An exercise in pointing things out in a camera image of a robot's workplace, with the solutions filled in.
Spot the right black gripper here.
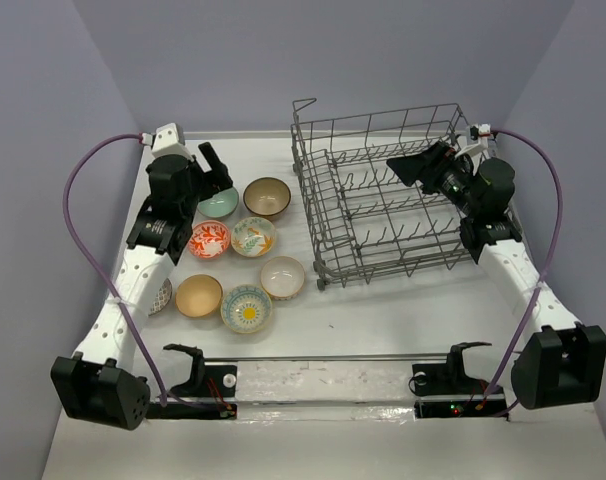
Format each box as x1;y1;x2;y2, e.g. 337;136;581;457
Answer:
386;141;481;217

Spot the mint green bowl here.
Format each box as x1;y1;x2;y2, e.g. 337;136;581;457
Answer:
197;187;239;219

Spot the brown glazed bowl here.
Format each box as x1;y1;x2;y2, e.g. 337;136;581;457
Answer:
243;177;292;220

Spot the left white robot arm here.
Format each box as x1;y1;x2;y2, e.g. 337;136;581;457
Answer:
50;142;233;430

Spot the small patterned bowl under arm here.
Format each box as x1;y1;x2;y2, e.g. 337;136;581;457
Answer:
148;278;173;316

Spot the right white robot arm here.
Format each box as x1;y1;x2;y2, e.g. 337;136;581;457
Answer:
386;141;606;410

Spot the orange coral pattern bowl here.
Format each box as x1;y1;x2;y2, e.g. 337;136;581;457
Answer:
187;220;231;260

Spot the leaf and flower pattern bowl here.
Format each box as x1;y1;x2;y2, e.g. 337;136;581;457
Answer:
231;217;277;258

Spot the tan orange bowl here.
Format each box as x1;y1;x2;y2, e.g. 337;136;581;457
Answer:
175;274;223;318

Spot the white bowl with patterned outside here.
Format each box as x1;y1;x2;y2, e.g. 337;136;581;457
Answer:
260;256;306;300

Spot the teal bowl with yellow centre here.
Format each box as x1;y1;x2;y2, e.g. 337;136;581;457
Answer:
220;284;274;334

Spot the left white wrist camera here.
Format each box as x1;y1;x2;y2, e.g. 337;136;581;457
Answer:
141;123;191;159

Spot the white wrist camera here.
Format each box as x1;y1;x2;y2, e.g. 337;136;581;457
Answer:
464;123;492;157
141;123;191;159

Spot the grey wire dish rack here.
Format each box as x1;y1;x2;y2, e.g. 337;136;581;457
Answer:
290;98;470;290

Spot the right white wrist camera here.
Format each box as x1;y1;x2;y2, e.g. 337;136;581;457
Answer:
464;123;492;157

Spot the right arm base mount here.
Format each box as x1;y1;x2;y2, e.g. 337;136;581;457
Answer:
408;342;508;419

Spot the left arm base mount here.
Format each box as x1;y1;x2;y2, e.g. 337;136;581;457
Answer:
145;343;238;421

